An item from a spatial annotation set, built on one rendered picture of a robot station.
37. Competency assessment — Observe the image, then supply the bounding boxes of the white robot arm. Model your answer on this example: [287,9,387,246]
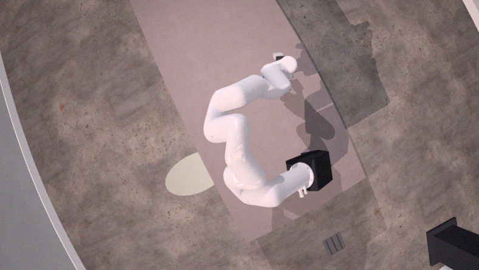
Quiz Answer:
[204,52,314,207]

